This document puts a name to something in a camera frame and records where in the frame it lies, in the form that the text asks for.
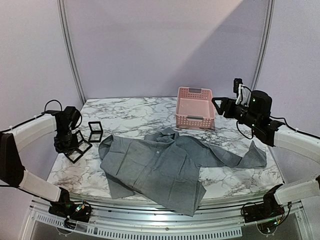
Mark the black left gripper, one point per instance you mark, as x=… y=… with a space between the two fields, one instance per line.
x=59 y=148

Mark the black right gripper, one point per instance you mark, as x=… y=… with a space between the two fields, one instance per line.
x=230 y=108

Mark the grey button-up shirt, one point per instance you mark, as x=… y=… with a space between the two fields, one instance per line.
x=165 y=167

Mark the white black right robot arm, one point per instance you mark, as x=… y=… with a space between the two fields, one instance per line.
x=255 y=113

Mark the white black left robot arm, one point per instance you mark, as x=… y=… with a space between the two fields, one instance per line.
x=26 y=150

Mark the pink perforated plastic basket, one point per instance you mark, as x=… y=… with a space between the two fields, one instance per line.
x=194 y=108

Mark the black frame display box pair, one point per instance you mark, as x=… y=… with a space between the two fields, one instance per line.
x=79 y=146

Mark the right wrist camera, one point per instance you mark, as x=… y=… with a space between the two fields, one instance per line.
x=243 y=93

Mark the right aluminium corner post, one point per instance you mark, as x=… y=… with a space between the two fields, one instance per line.
x=263 y=43

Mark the aluminium corner post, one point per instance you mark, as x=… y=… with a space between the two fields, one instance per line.
x=62 y=11
x=263 y=43

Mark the left aluminium corner post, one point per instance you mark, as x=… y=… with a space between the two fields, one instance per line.
x=62 y=11

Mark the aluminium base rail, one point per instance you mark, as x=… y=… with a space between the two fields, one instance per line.
x=136 y=218

